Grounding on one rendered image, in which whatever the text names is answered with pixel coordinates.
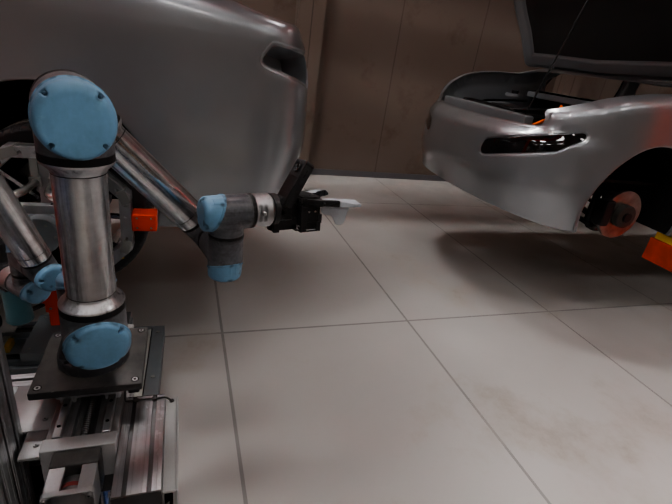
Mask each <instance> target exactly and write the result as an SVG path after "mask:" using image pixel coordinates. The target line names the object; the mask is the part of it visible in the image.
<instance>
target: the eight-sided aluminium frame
mask: <svg viewBox="0 0 672 504"><path fill-rule="evenodd" d="M12 157H13V158H29V157H30V158H36V152H35V146H34V143H23V142H19V141H18V142H7V143H6V144H4V145H2V146H1V147H0V161H1V167H2V166H3V165H4V164H5V163H6V162H7V161H8V160H9V159H11V158H12ZM1 167H0V168H1ZM107 176H108V189H109V191H110V192H111V193H112V194H113V195H114V196H116V197H117V198H118V199H119V214H120V228H121V242H120V243H119V244H118V245H116V246H115V247H114V248H113V253H114V265H115V264H116V263H117V262H119V261H120V260H121V259H122V258H123V257H124V256H126V255H127V254H128V253H129V252H130V251H131V250H132V249H133V247H134V243H135V240H134V238H135V236H134V231H132V221H131V214H132V211H133V204H132V198H133V197H132V190H131V189H129V188H128V187H127V185H125V184H124V183H123V182H121V181H120V180H119V179H118V178H117V177H116V176H115V175H114V174H112V173H111V172H110V171H109V170H108V171H107Z"/></svg>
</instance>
